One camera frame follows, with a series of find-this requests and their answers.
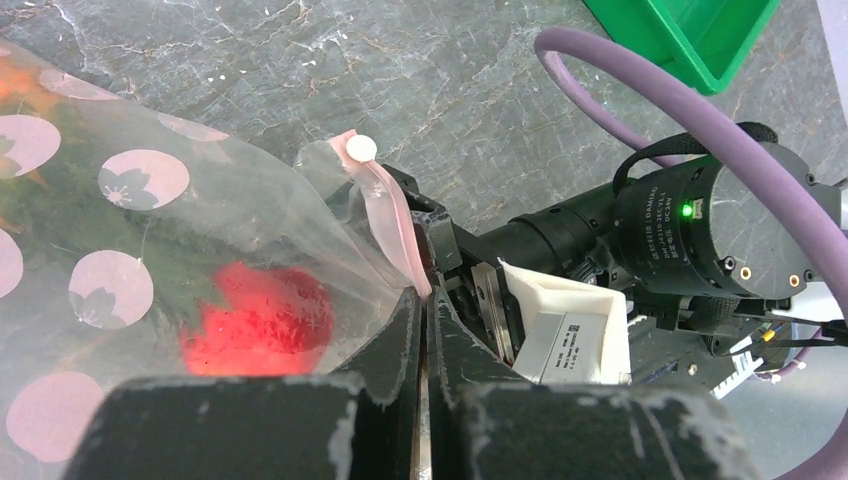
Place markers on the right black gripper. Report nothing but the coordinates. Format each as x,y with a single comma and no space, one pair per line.
468,269

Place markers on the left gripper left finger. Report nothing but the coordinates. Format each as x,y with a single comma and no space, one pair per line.
356,422

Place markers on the orange fake fruit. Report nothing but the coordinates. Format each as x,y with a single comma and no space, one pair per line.
22,93

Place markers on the green plastic tray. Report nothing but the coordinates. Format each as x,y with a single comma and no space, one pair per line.
702,43

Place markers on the clear zip top bag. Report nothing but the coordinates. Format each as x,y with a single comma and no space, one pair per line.
70,335

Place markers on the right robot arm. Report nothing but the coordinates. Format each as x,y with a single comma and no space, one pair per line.
674,230

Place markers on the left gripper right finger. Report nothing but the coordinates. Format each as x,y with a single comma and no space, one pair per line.
487,422

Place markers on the red fake strawberry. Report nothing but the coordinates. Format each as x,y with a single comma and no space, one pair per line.
274,322

